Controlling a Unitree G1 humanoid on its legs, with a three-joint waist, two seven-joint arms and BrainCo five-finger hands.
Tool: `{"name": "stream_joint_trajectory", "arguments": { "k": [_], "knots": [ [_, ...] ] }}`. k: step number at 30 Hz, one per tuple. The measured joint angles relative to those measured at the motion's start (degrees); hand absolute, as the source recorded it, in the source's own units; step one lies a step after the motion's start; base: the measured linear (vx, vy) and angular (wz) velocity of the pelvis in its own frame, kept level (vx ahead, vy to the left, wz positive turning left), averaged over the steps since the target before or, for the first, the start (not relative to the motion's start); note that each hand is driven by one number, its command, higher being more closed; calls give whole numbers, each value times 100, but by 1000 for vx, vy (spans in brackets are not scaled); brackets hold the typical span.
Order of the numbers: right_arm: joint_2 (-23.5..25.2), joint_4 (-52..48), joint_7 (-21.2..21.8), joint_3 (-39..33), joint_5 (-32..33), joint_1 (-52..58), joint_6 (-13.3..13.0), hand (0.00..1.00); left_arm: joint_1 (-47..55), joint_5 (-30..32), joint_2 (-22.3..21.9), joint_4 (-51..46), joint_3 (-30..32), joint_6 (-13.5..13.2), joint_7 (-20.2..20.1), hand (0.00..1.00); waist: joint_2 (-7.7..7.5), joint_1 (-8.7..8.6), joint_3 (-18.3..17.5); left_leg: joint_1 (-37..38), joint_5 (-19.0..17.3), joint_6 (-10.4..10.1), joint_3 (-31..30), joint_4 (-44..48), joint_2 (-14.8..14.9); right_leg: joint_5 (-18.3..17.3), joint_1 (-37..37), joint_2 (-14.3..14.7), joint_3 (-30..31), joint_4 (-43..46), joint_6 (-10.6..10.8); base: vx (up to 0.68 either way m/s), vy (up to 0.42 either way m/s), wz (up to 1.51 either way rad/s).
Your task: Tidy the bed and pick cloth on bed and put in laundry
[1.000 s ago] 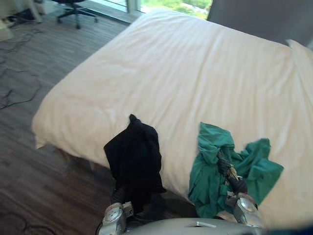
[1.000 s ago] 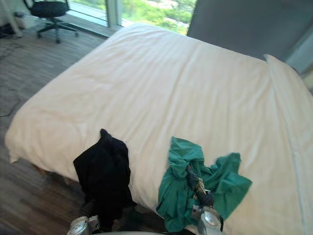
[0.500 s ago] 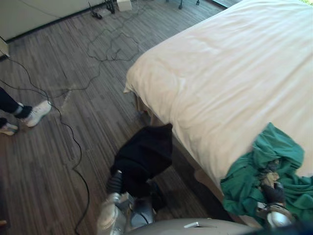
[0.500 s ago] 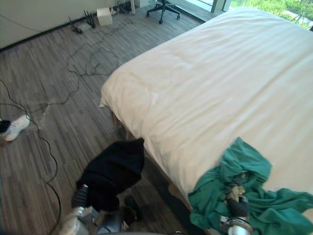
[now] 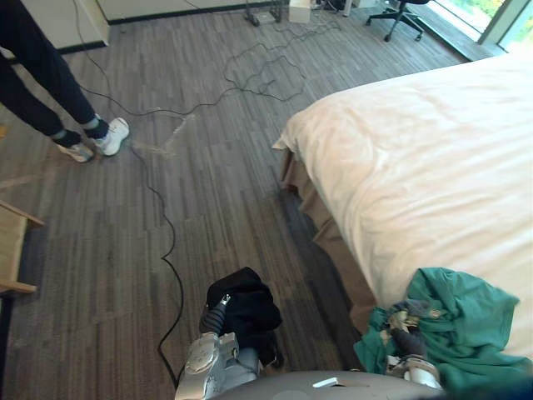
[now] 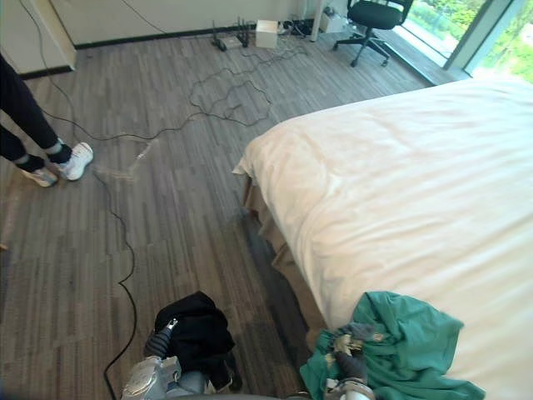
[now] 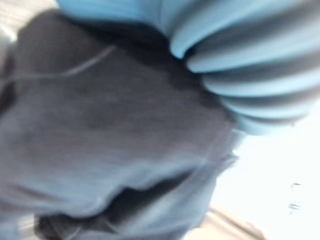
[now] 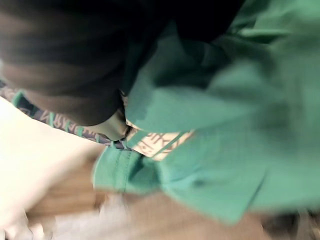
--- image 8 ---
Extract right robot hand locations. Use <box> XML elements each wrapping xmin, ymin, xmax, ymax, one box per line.
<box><xmin>0</xmin><ymin>0</ymin><xmax>247</xmax><ymax>141</ymax></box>

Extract green printed t-shirt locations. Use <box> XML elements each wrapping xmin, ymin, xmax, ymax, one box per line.
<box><xmin>0</xmin><ymin>0</ymin><xmax>320</xmax><ymax>222</ymax></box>

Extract white duvet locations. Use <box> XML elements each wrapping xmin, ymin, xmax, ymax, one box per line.
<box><xmin>0</xmin><ymin>96</ymin><xmax>113</xmax><ymax>240</ymax></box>

